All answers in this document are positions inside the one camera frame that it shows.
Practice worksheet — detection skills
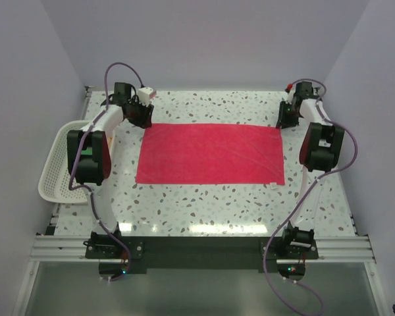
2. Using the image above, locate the pink towel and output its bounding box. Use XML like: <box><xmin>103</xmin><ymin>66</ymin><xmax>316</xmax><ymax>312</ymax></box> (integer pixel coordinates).
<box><xmin>136</xmin><ymin>123</ymin><xmax>285</xmax><ymax>186</ymax></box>

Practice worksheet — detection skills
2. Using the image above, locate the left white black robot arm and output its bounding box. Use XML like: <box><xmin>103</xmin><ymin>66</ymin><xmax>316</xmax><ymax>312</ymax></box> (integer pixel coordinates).
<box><xmin>66</xmin><ymin>82</ymin><xmax>157</xmax><ymax>258</ymax></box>

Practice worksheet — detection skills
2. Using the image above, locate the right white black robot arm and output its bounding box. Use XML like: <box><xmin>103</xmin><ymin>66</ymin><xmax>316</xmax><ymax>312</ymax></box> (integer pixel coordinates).
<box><xmin>276</xmin><ymin>79</ymin><xmax>344</xmax><ymax>259</ymax></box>

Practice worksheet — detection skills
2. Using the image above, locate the white plastic basket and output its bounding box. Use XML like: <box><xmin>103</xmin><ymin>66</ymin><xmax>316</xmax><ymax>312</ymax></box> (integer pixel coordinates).
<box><xmin>38</xmin><ymin>120</ymin><xmax>115</xmax><ymax>205</ymax></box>

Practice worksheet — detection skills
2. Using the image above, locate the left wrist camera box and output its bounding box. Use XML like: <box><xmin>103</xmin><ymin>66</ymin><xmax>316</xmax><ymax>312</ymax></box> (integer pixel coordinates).
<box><xmin>137</xmin><ymin>87</ymin><xmax>157</xmax><ymax>106</ymax></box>

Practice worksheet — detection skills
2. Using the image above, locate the aluminium frame rail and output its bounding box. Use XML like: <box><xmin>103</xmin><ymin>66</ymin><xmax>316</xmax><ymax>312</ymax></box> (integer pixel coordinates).
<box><xmin>29</xmin><ymin>235</ymin><xmax>376</xmax><ymax>263</ymax></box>

